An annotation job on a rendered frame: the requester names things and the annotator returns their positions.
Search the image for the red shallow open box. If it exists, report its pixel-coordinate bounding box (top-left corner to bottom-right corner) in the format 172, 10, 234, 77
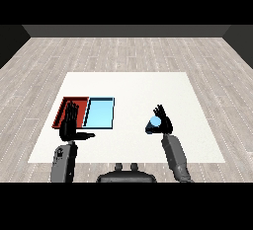
51, 96, 90, 130

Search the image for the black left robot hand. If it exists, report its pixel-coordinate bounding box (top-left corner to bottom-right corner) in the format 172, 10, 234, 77
58, 101, 97, 142

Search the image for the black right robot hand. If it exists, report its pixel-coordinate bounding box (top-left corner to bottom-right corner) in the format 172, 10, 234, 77
152, 104, 174, 135

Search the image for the dark grey robot body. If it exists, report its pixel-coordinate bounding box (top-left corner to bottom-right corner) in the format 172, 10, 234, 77
95, 162, 158, 184

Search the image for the small blue can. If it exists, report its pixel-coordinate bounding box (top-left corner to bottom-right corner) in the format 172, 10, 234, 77
144, 115, 163, 135

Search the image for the light blue shallow open box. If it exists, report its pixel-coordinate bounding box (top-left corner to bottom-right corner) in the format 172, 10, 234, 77
81, 96, 116, 130

